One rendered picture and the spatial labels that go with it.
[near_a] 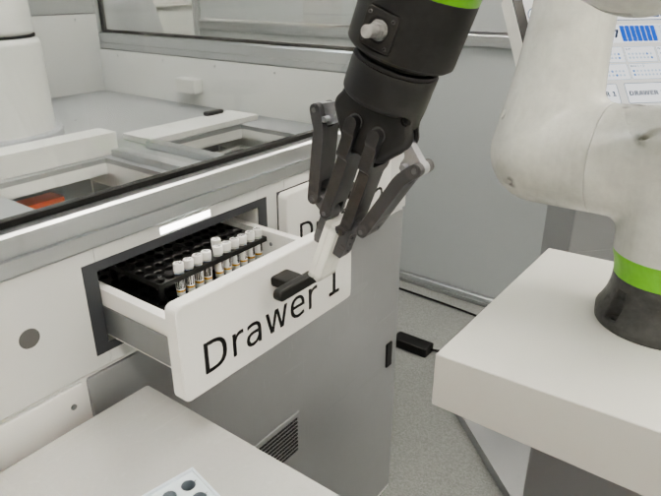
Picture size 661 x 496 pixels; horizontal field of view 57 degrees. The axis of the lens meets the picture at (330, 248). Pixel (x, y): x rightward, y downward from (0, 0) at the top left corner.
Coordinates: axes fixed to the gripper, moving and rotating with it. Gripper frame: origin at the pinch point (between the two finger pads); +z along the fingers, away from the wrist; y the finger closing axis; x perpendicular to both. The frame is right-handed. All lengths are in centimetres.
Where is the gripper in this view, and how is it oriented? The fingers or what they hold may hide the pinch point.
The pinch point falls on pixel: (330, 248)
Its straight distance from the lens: 61.5
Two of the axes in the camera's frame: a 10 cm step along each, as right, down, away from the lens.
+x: 6.0, -3.2, 7.3
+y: 7.5, 5.4, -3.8
